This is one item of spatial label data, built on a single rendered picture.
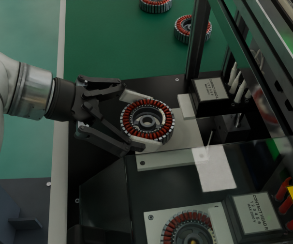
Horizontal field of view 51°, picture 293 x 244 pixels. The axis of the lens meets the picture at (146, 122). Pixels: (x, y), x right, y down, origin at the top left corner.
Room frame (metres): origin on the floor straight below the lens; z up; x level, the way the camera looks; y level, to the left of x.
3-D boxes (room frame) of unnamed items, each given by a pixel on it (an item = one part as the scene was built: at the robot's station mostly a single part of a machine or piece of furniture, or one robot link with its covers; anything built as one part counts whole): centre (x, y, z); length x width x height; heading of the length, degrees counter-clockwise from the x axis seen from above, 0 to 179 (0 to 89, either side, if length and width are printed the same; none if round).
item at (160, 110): (0.39, 0.00, 0.83); 0.11 x 0.11 x 0.04
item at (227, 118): (0.41, -0.19, 0.80); 0.08 x 0.05 x 0.06; 8
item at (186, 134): (0.39, -0.05, 0.78); 0.15 x 0.15 x 0.01; 8
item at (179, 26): (0.79, -0.14, 0.77); 0.11 x 0.11 x 0.04
